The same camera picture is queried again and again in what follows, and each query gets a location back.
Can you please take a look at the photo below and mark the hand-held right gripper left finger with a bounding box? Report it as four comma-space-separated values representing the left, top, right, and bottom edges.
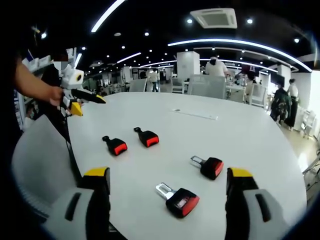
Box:
41, 166, 111, 240

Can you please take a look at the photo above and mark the ceiling air conditioner vent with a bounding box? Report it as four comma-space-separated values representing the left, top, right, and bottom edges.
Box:
189, 7, 238, 30

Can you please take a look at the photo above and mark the white mesh office chair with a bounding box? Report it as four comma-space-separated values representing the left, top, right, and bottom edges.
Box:
170, 77, 186, 94
249, 83, 268, 109
186, 74, 227, 100
128, 79, 148, 93

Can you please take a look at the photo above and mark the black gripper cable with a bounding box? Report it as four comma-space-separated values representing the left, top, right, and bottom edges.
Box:
59, 108, 84, 182

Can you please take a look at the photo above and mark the person's left forearm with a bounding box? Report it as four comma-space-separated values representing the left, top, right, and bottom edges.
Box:
14, 58, 57, 101

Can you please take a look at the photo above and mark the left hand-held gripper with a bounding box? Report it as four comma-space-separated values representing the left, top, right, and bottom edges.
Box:
59, 47, 107, 117

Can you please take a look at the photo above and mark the person's body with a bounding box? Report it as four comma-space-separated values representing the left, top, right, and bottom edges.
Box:
4, 49, 73, 141

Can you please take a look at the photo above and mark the metal seat belt tongue black housing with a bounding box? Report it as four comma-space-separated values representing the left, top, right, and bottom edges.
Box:
190, 155, 225, 181
155, 182, 201, 219

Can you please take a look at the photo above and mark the black seat belt buckle with loop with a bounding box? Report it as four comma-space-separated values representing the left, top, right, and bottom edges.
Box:
101, 135, 129, 157
133, 126, 160, 148

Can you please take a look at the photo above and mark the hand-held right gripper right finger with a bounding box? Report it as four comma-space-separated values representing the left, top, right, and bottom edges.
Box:
224, 167, 308, 240

